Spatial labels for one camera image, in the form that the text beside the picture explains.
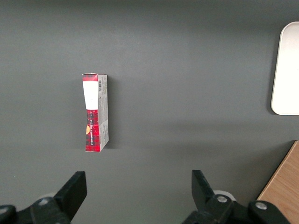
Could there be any beige plastic tray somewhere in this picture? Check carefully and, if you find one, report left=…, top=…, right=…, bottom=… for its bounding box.
left=271, top=21, right=299, bottom=116

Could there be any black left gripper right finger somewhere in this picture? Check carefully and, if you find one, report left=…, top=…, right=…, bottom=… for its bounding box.
left=182, top=169, right=290, bottom=224

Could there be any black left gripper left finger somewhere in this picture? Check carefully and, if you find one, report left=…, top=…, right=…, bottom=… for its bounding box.
left=0, top=171, right=88, bottom=224

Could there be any wooden two-drawer cabinet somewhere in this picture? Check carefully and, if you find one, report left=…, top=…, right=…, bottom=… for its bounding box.
left=256, top=140, right=299, bottom=224

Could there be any red tartan cardboard box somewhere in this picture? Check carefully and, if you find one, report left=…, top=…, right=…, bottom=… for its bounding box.
left=81, top=72, right=110, bottom=153

